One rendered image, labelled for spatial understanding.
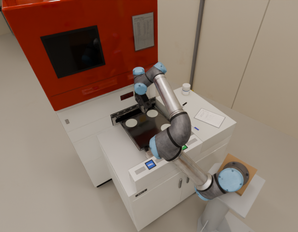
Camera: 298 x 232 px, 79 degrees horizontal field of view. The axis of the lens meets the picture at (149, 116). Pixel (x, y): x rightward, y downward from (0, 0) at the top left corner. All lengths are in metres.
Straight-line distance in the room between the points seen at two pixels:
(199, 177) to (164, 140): 0.32
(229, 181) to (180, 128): 0.42
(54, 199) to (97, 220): 0.56
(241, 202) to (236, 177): 0.29
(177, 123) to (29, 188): 2.13
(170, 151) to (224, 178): 0.35
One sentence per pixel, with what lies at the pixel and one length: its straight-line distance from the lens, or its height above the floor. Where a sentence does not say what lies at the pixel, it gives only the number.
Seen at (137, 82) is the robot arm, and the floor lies 1.41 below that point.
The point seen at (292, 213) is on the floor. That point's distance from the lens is 2.48.
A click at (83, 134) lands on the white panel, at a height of 0.89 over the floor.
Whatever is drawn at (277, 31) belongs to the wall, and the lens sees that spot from 2.65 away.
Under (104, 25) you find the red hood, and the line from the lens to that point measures 1.19.
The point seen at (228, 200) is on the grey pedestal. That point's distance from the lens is 1.33.
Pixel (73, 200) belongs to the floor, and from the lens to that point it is 2.33.
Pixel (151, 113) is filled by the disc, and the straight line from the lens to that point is 1.63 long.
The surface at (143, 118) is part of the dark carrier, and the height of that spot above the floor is 0.90.
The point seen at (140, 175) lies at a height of 0.96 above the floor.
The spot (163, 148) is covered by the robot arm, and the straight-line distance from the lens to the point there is 0.89.
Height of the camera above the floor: 1.98
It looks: 43 degrees down
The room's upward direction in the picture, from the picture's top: 3 degrees counter-clockwise
